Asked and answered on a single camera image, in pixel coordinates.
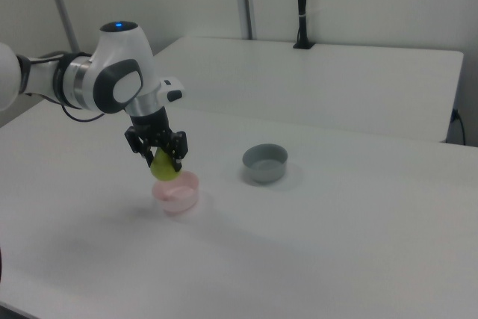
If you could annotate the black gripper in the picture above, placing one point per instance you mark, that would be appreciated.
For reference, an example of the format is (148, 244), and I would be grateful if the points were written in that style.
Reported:
(151, 126)

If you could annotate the green pear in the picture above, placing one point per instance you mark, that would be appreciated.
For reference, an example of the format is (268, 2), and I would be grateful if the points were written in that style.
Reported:
(162, 169)

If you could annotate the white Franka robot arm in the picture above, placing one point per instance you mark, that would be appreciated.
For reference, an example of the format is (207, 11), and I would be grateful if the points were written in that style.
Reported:
(112, 68)

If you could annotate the pink plastic bowl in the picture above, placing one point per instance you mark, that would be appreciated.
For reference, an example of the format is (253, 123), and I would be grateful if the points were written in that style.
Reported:
(179, 195)

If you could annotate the grey plastic bowl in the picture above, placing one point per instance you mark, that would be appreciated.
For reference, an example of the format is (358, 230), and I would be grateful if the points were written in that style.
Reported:
(265, 164)

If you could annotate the white side table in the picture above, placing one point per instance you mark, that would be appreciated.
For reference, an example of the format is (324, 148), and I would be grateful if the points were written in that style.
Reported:
(298, 83)

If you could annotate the black pole stand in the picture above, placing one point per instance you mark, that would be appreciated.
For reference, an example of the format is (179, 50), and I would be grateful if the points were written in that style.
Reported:
(301, 1)

